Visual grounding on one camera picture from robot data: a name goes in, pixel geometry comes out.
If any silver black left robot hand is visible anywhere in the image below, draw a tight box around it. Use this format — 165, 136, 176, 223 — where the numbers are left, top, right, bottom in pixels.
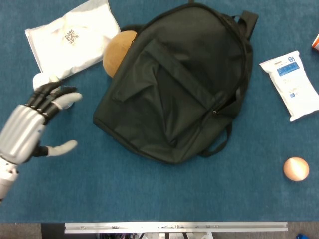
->
0, 80, 83, 165

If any black backpack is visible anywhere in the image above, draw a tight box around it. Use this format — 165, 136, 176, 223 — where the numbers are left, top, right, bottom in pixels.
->
92, 0, 259, 165

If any white plastic bag QR code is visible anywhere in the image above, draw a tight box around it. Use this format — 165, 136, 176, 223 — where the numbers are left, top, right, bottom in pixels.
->
24, 0, 122, 81

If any large brown cork dome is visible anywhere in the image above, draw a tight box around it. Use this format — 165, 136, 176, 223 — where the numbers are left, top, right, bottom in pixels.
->
103, 30, 138, 78

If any blue table cloth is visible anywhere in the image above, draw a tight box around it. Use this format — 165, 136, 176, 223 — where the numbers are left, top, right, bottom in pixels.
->
0, 0, 319, 224

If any white wet wipes pack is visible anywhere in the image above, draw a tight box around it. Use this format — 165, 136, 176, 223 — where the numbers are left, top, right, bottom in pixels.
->
259, 50, 319, 122

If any small wooden dome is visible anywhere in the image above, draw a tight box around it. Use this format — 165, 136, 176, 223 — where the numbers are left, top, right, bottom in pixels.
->
283, 157, 310, 183

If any aluminium rail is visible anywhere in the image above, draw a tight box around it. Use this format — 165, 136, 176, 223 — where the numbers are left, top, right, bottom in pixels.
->
64, 221, 288, 234

